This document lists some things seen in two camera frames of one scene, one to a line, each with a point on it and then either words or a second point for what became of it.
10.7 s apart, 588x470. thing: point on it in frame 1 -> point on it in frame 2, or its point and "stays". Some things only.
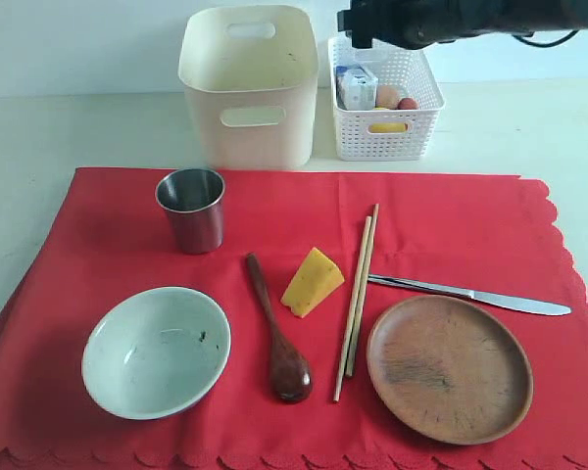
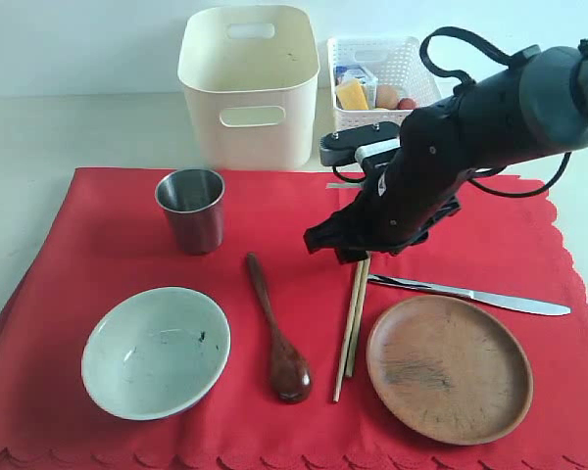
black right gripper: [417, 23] -> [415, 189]
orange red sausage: [407, 104] stays
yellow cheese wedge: [318, 276] -> [352, 95]
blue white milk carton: [356, 88] stays
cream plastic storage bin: [250, 75] stays
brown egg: [387, 96] stays
